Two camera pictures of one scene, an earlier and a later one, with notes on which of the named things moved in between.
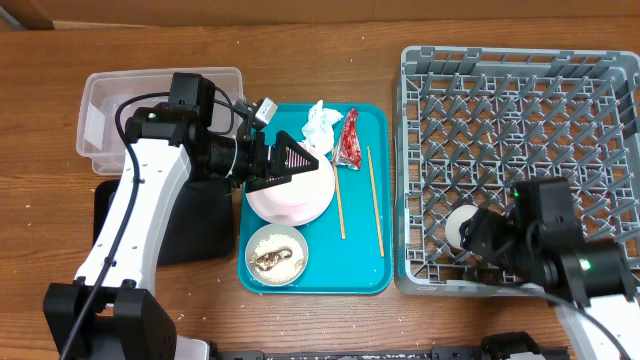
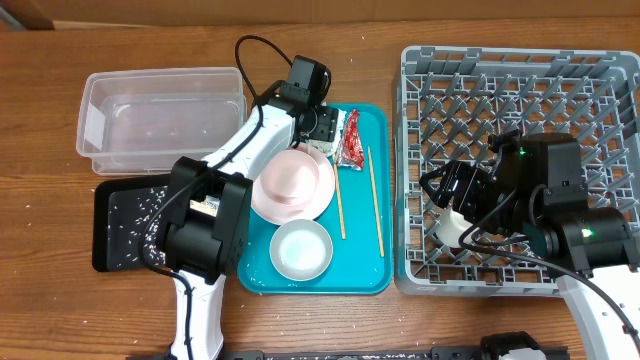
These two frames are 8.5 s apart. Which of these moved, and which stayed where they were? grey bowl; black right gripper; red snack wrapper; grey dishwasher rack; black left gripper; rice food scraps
Moved: black left gripper; black right gripper; grey bowl; rice food scraps
Stayed: grey dishwasher rack; red snack wrapper
